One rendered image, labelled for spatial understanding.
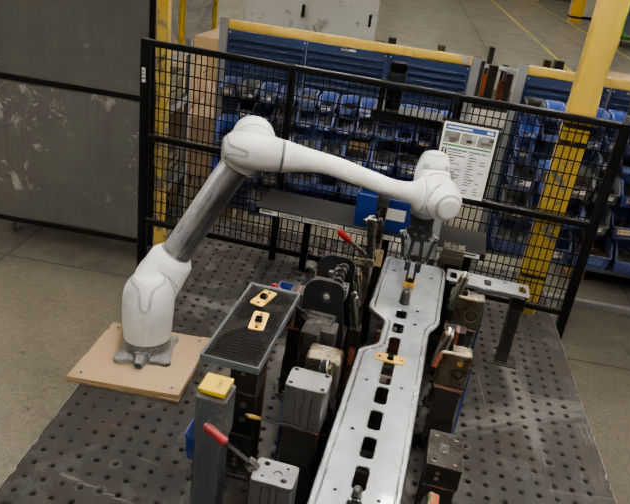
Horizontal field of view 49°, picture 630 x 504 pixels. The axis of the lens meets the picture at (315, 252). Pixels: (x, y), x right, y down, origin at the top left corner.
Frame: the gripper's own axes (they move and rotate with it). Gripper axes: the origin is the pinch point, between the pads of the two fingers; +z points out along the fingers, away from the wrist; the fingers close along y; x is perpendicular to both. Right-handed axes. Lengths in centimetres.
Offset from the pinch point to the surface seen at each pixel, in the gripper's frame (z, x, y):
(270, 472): 0, -106, -18
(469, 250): 2.4, 33.2, 18.9
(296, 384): -5, -83, -19
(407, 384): 6, -56, 6
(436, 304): 5.5, -9.0, 10.1
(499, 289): 5.5, 12.0, 30.5
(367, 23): -4, 632, -119
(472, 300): 1.7, -8.2, 20.8
